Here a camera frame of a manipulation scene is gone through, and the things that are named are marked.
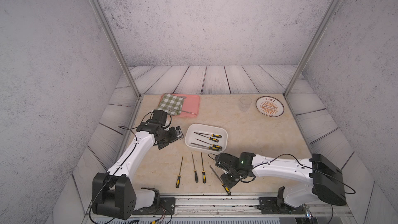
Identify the green checkered cloth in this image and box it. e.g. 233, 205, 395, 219
157, 93, 185, 116

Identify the aluminium frame post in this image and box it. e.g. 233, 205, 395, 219
284, 0, 342, 99
89, 0, 141, 98

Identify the left aluminium frame post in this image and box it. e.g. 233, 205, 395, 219
89, 0, 141, 98

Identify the right aluminium frame post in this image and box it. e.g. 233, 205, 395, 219
284, 0, 342, 99

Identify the clear plastic cup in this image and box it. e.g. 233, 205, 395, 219
239, 96, 252, 112

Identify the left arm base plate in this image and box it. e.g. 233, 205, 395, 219
131, 188, 176, 215

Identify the file tool black handle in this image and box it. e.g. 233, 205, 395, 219
191, 152, 199, 183

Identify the metal utensil on tray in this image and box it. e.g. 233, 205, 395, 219
180, 110, 197, 115

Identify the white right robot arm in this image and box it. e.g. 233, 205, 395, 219
214, 152, 347, 208

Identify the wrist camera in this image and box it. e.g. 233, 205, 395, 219
150, 110, 168, 127
214, 153, 239, 172

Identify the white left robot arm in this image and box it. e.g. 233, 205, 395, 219
90, 122, 183, 220

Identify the pink tray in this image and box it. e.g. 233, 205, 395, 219
173, 94, 200, 118

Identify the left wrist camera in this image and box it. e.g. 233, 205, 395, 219
150, 110, 168, 127

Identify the aluminium mounting rail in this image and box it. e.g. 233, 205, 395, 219
82, 194, 356, 224

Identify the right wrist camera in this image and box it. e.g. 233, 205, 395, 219
214, 153, 239, 172

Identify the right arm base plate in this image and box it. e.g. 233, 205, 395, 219
256, 187, 306, 215

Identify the white storage box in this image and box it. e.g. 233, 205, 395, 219
184, 123, 228, 153

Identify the orange patterned plate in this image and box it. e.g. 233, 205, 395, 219
256, 96, 285, 117

